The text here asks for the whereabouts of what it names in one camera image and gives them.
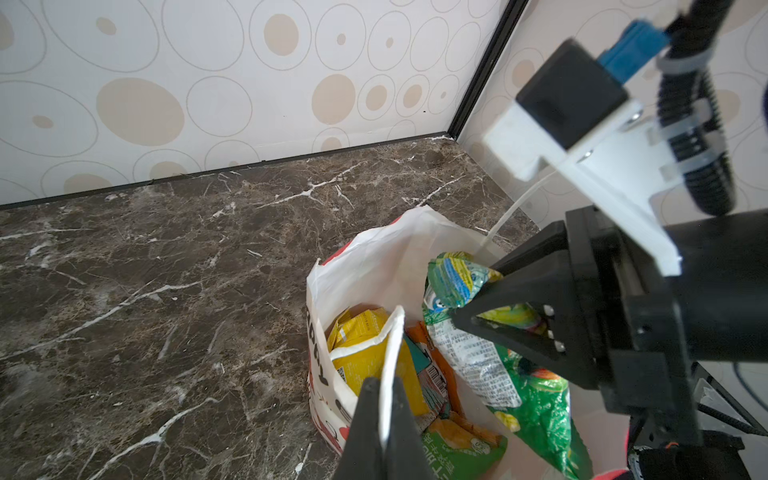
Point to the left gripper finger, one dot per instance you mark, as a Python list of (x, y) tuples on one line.
[(383, 442)]

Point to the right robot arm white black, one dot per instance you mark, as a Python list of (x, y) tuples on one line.
[(717, 456)]

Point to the green small snack packet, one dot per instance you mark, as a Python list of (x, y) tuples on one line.
[(457, 449)]

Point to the right black corner post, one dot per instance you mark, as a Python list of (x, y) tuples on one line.
[(509, 19)]

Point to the yellow snack packet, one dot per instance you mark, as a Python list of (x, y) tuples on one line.
[(353, 328)]

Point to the red white paper gift bag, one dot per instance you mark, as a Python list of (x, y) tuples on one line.
[(386, 268)]

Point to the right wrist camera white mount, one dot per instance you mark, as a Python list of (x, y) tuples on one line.
[(576, 116)]

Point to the orange snack packet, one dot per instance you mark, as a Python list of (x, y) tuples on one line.
[(437, 379)]

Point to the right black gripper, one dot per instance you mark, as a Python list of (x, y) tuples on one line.
[(584, 301)]

